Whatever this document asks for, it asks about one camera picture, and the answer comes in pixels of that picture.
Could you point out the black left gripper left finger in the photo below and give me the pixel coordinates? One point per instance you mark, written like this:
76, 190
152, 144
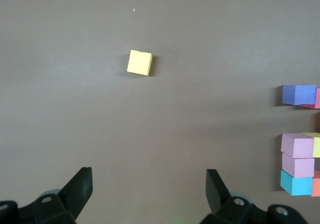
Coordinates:
75, 191

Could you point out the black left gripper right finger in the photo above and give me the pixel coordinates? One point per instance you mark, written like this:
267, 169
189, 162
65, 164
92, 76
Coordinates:
215, 194

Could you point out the light blue foam cube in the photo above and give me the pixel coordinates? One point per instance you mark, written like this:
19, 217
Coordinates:
297, 185

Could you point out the light pink foam cube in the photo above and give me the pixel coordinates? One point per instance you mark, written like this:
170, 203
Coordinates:
298, 167
297, 146

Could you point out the orange foam cube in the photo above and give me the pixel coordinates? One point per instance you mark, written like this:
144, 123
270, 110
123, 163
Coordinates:
316, 186

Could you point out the yellow foam cube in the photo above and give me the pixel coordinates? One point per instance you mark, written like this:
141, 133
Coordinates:
316, 146
138, 62

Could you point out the violet blue foam cube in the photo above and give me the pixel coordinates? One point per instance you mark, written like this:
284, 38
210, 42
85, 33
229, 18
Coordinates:
297, 94

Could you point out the deep pink foam cube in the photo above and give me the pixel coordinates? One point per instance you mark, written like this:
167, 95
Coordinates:
318, 97

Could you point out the brown table mat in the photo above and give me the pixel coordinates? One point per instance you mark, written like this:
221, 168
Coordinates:
150, 134

